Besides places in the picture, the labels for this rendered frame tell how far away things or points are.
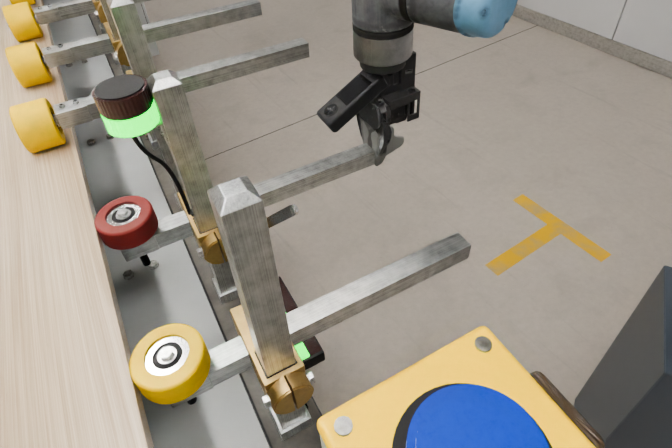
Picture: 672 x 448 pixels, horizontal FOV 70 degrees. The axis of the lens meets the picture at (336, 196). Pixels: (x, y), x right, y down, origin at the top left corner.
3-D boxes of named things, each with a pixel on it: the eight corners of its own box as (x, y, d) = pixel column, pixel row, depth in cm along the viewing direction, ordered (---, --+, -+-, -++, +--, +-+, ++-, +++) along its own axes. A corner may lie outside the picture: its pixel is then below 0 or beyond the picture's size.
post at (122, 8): (202, 214, 105) (128, -11, 72) (207, 224, 103) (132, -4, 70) (186, 220, 104) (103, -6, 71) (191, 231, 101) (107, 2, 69)
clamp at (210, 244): (213, 203, 81) (206, 181, 78) (241, 256, 73) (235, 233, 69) (180, 215, 80) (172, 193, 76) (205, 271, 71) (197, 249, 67)
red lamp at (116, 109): (147, 85, 58) (141, 69, 56) (158, 108, 54) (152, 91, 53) (95, 100, 56) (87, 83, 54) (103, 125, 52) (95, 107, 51)
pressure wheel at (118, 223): (166, 237, 79) (144, 185, 72) (178, 270, 74) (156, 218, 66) (116, 256, 77) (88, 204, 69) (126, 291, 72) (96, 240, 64)
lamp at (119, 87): (188, 201, 71) (141, 68, 56) (199, 225, 67) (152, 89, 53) (148, 216, 69) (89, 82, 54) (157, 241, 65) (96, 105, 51)
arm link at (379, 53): (372, 46, 66) (339, 22, 73) (373, 78, 70) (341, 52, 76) (426, 29, 69) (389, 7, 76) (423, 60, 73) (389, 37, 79)
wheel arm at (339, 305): (453, 247, 72) (457, 228, 69) (468, 263, 70) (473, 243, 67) (167, 387, 58) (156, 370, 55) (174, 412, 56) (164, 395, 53)
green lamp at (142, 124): (153, 103, 60) (147, 88, 58) (165, 127, 56) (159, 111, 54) (103, 118, 58) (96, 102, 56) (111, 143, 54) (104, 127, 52)
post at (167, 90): (243, 301, 89) (172, 64, 57) (250, 315, 87) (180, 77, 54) (225, 309, 88) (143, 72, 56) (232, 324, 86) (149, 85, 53)
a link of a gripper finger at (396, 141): (407, 164, 88) (409, 122, 81) (379, 176, 86) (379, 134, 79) (397, 155, 90) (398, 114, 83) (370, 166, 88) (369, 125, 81)
